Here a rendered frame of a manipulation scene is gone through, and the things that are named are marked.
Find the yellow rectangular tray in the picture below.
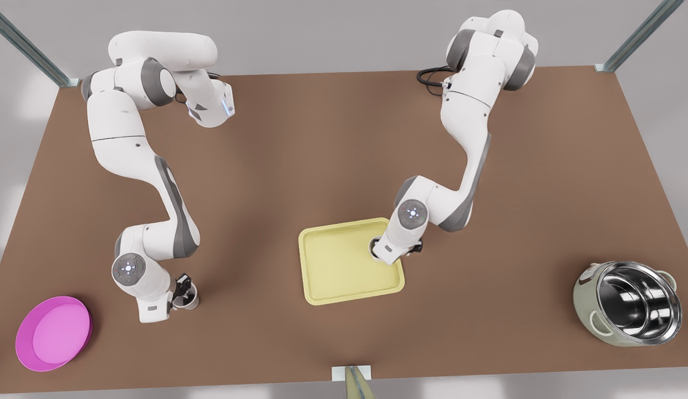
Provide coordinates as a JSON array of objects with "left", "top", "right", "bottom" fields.
[{"left": 298, "top": 217, "right": 405, "bottom": 306}]

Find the pink round plate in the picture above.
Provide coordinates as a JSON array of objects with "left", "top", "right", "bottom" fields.
[{"left": 16, "top": 296, "right": 93, "bottom": 372}]

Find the pale green steel pot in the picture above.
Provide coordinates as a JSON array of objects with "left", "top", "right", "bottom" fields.
[{"left": 573, "top": 260, "right": 683, "bottom": 348}]

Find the silver frame post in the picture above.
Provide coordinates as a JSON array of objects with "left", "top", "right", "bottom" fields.
[
  {"left": 594, "top": 0, "right": 685, "bottom": 74},
  {"left": 0, "top": 6, "right": 80, "bottom": 88},
  {"left": 332, "top": 365, "right": 373, "bottom": 399}
]

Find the black cable loop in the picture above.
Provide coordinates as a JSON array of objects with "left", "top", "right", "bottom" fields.
[{"left": 416, "top": 66, "right": 454, "bottom": 98}]

